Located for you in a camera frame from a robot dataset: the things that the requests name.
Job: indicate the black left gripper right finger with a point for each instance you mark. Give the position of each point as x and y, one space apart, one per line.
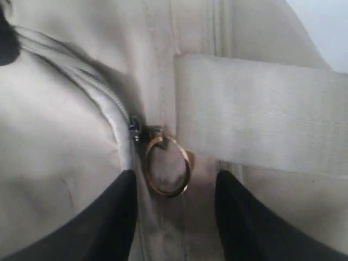
249 230

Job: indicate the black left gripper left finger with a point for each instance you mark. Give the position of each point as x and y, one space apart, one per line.
102 231

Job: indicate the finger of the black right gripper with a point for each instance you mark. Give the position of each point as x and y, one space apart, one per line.
10 46

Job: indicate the beige duffel bag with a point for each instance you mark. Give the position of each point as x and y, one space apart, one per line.
175 91

